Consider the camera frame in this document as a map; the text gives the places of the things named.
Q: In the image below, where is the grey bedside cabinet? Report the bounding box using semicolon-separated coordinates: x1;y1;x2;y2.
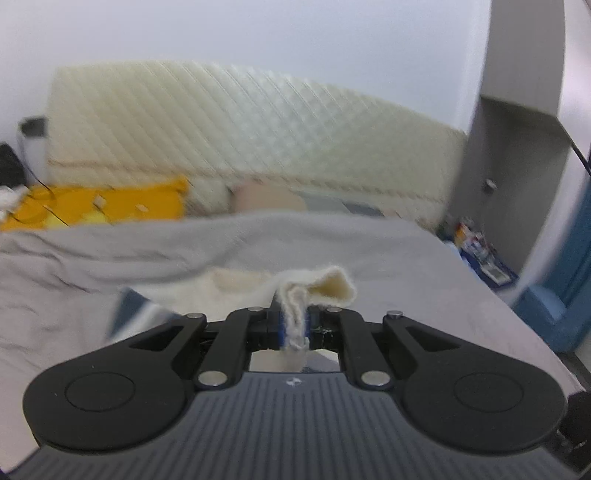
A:
443;0;591;305

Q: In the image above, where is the white fleece garment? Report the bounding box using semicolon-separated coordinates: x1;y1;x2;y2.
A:
104;265;358;374

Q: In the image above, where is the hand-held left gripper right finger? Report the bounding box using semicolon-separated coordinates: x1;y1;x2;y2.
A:
307;307;458;391

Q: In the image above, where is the blue padded chair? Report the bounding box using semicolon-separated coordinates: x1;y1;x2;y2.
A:
512;185;591;352

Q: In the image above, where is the cream quilted headboard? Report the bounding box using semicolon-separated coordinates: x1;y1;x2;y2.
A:
46;60;467;227

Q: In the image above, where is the thin black cable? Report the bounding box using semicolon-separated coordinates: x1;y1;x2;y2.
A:
14;184;72;228

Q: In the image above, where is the white crumpled cloth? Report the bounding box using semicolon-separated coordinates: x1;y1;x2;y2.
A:
0;186;26;219

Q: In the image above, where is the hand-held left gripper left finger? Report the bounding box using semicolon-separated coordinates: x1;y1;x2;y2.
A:
129;295;283;391

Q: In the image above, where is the black bag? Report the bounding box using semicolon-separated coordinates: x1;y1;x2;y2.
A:
0;142;27;189

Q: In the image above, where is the pink pillow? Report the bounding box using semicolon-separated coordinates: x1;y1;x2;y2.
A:
231;180;389;217

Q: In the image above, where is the yellow pillow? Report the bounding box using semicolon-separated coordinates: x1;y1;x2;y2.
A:
0;178;190;232

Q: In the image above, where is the blue covered nightstand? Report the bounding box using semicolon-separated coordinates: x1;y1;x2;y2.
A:
443;220;519;292

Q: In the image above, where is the grey blanket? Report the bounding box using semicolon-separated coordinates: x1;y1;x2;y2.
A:
0;215;583;467

